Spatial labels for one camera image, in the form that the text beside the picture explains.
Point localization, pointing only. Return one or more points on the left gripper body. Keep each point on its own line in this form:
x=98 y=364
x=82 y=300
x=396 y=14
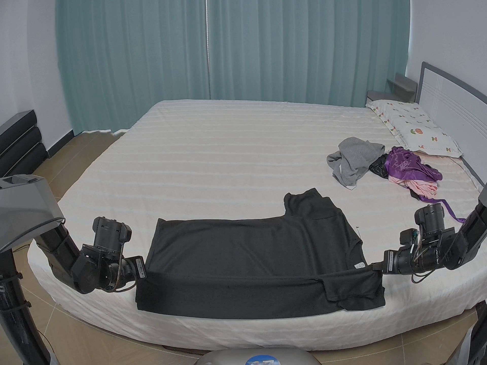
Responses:
x=135 y=268

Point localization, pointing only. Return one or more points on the pink garment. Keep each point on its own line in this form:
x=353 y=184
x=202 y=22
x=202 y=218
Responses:
x=422 y=188

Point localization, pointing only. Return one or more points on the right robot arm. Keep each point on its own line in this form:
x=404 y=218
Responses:
x=468 y=241

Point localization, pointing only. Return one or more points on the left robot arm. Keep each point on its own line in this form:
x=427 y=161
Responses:
x=23 y=203

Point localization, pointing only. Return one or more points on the purple satin garment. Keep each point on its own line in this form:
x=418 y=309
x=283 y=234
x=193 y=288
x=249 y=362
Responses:
x=405 y=164

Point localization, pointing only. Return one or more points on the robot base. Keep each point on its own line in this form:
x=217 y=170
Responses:
x=228 y=357

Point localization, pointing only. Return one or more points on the black garment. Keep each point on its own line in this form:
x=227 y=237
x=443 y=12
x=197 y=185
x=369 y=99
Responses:
x=378 y=167

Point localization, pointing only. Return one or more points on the black chest of drawers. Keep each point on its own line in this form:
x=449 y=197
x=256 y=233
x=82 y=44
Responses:
x=19 y=143

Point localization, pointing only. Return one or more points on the bed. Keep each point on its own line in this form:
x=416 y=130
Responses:
x=228 y=158

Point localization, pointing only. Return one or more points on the grey garment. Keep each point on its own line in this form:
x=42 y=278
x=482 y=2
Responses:
x=355 y=158

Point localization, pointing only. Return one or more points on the grey bedside table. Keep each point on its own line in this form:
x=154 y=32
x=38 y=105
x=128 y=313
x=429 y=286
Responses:
x=399 y=88

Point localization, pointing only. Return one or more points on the white printed pillow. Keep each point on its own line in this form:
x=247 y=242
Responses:
x=414 y=127

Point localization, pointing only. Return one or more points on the blue-green curtain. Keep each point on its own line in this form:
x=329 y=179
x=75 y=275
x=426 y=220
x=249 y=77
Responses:
x=304 y=40
x=133 y=51

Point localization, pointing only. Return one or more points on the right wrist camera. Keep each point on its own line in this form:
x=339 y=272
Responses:
x=408 y=238

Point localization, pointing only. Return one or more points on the black T-shirt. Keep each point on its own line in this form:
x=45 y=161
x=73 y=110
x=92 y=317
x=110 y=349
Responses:
x=247 y=257

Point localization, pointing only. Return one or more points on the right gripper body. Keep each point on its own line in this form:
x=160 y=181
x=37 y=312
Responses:
x=397 y=262

